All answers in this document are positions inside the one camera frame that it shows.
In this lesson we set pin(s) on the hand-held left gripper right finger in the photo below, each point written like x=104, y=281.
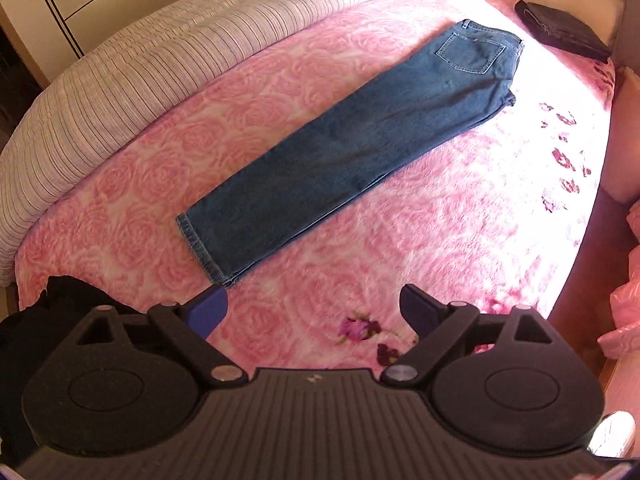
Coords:
x=419, y=310

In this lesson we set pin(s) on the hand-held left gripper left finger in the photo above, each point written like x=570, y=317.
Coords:
x=210, y=306

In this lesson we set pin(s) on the blue jeans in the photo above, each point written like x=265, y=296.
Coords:
x=360, y=135

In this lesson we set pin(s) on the pink rose blanket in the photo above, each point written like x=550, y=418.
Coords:
x=440, y=220

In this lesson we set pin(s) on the black cloth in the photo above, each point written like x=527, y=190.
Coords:
x=30, y=320

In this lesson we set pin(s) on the pink plastic bag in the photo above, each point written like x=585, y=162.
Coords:
x=625, y=310

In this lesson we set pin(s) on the striped beige duvet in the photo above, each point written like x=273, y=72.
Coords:
x=150, y=60

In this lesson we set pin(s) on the folded black garment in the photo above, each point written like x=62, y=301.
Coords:
x=560, y=27

